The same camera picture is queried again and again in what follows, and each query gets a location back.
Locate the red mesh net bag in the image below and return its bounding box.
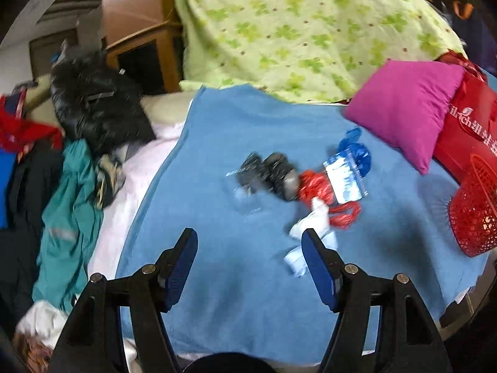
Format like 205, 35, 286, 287
329, 201, 361, 229

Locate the blue fleece blanket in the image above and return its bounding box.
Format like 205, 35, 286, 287
117, 85, 487, 366

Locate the wooden pillar cabinet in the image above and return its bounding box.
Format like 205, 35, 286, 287
102, 0, 182, 94

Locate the clear plastic clamshell container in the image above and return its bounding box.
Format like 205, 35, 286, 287
223, 167, 266, 216

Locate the teal garment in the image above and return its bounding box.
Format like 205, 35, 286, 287
32, 140, 103, 313

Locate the blue crumpled plastic bag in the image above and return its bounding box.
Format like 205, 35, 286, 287
338, 127, 372, 178

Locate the white tissue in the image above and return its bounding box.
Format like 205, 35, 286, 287
283, 196, 339, 279

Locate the red plastic bag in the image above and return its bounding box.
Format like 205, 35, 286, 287
298, 170, 335, 206

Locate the magenta pillow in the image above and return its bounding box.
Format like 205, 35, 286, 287
344, 60, 465, 175

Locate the blue garment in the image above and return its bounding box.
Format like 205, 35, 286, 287
0, 149, 16, 229

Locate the red mesh waste basket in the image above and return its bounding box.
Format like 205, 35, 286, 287
448, 154, 497, 258

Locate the red shopping bag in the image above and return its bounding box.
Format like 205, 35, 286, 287
434, 51, 496, 183

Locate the dark navy bag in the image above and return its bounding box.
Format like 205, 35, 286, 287
452, 0, 496, 76

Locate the red garment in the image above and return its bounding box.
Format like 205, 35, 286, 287
0, 95, 63, 153

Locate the beige headboard cushion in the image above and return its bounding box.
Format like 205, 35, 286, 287
23, 73, 195, 128

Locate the black crumpled plastic bag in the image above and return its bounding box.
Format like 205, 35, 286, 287
236, 152, 300, 201

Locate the black puffer jacket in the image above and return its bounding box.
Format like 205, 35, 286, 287
51, 45, 156, 158

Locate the green clover quilt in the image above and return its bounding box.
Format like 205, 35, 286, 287
174, 0, 463, 104

